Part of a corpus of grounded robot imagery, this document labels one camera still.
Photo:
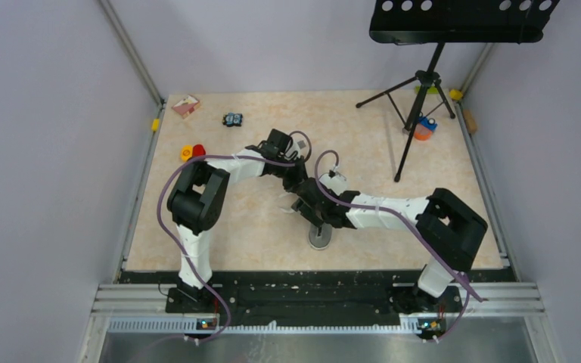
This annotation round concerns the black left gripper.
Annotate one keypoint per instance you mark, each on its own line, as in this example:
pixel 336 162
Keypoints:
pixel 301 174

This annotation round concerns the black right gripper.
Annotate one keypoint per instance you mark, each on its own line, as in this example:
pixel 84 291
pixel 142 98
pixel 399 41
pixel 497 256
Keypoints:
pixel 302 206

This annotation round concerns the grey canvas sneaker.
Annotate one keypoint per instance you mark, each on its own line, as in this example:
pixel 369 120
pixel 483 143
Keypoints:
pixel 320 237

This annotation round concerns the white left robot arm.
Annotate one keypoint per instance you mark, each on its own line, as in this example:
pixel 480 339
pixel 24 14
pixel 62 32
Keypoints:
pixel 195 194

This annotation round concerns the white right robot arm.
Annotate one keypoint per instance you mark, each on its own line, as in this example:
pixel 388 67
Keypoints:
pixel 449 230

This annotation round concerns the small black blue toy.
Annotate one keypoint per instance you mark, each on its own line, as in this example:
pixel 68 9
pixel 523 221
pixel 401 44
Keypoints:
pixel 232 119

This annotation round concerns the red round toy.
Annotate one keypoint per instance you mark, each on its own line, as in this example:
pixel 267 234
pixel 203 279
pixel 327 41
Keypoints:
pixel 198 150

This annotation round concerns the yellow round toy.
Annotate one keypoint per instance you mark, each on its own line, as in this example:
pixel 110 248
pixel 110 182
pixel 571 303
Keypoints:
pixel 186 153

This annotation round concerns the pink and white box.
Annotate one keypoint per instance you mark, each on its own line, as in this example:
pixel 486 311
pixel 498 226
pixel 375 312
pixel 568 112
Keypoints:
pixel 186 106

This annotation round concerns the yellow corner clip left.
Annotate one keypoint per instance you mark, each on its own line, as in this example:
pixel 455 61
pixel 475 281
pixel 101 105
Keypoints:
pixel 155 125

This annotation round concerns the yellow corner clip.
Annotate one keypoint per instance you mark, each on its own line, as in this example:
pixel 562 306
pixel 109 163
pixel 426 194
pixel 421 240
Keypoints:
pixel 155 125
pixel 455 94

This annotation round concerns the orange blue toy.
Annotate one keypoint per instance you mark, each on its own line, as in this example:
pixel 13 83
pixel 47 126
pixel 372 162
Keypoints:
pixel 425 128

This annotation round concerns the black music stand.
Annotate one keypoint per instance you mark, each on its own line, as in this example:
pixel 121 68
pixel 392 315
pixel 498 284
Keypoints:
pixel 441 22

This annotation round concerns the yellow corner clip right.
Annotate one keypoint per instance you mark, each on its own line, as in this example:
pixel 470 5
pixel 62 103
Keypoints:
pixel 455 94

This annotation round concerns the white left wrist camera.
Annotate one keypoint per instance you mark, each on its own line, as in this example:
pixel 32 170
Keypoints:
pixel 299 148

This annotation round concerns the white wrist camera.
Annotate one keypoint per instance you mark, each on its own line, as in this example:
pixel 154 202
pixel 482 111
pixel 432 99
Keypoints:
pixel 335 182
pixel 299 148

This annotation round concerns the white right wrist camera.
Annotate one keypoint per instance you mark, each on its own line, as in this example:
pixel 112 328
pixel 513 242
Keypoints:
pixel 335 182

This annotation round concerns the white slotted cable duct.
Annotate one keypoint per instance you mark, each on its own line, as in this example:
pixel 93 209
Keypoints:
pixel 146 325

